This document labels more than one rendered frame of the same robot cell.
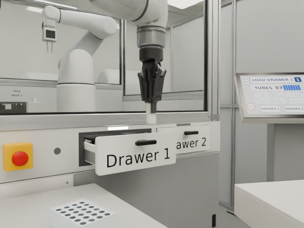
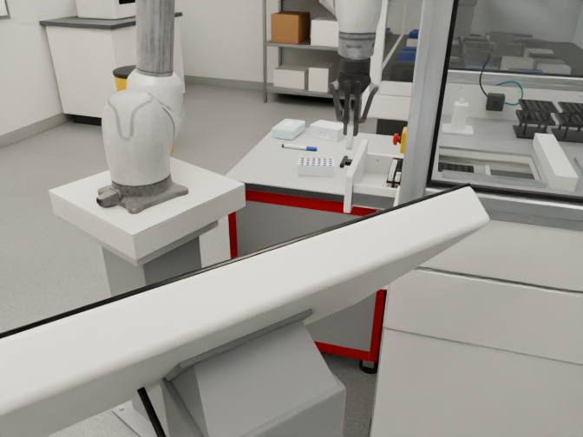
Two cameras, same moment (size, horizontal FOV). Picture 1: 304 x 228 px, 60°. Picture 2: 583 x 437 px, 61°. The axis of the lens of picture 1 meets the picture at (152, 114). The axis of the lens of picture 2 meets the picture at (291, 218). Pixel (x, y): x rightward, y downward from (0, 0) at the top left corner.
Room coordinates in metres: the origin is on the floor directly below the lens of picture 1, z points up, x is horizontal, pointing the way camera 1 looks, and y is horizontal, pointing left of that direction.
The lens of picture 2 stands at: (1.72, -0.93, 1.41)
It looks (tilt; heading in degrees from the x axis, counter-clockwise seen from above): 28 degrees down; 140
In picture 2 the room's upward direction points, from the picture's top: 1 degrees clockwise
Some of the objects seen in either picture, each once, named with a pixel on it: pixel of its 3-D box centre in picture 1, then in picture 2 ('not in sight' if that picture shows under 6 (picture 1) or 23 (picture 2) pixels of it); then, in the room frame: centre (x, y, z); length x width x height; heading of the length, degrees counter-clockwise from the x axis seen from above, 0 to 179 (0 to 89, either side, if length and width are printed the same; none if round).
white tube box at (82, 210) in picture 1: (82, 219); (316, 166); (0.55, 0.15, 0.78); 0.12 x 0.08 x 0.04; 47
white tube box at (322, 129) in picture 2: not in sight; (328, 130); (0.30, 0.43, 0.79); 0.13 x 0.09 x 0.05; 19
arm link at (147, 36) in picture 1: (151, 40); (357, 44); (0.83, 0.00, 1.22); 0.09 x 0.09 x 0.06
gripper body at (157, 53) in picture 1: (151, 63); (354, 75); (0.83, 0.00, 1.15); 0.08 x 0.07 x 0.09; 35
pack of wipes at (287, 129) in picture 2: not in sight; (288, 128); (0.18, 0.33, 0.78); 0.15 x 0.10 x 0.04; 119
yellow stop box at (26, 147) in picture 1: (17, 156); (407, 140); (0.74, 0.38, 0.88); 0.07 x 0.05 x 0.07; 125
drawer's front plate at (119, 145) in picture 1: (139, 151); (357, 173); (0.83, 0.04, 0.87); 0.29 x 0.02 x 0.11; 125
